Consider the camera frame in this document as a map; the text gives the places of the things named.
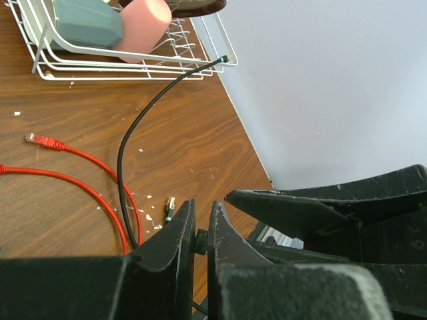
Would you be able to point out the grey-green cup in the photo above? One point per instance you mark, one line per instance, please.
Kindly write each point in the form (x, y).
(88, 23)

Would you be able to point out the white wire dish rack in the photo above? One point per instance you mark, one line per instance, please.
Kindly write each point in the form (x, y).
(198, 44)

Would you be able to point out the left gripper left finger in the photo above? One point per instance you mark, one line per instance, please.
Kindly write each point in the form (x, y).
(154, 281)

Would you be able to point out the aluminium frame rail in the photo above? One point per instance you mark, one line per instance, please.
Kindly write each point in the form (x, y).
(266, 234)

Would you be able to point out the dark brown plate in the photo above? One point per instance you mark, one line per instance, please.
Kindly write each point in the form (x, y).
(185, 9)

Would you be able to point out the cream square bowl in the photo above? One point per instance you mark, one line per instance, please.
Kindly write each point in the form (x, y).
(33, 19)

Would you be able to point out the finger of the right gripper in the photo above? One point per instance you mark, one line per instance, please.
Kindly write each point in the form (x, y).
(297, 213)
(280, 254)

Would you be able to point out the pink cup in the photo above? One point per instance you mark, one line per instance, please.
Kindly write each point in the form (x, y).
(144, 23)

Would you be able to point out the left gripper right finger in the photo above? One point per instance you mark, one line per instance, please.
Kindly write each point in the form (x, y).
(243, 284)

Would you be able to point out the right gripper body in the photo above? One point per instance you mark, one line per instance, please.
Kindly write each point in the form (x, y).
(379, 220)

